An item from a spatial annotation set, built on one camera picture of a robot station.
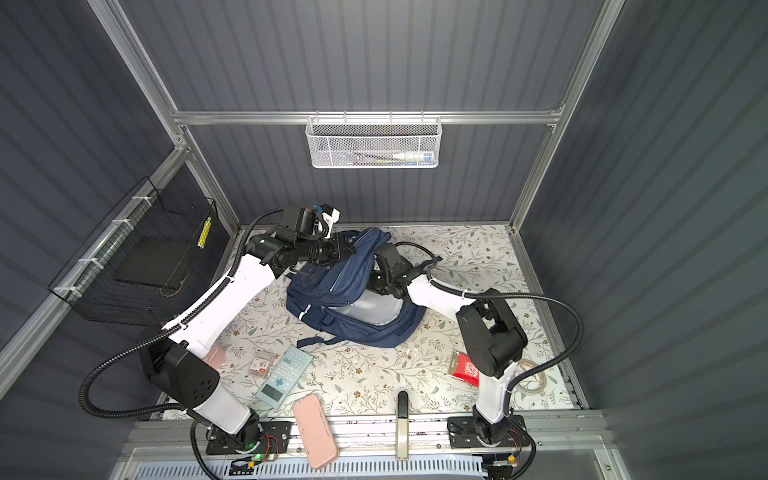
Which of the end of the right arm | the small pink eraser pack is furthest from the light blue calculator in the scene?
the end of the right arm

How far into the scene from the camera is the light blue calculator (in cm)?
80

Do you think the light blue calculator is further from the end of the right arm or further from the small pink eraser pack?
the end of the right arm

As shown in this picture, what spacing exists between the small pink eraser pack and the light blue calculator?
0.06 ft

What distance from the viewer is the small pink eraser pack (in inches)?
33.2
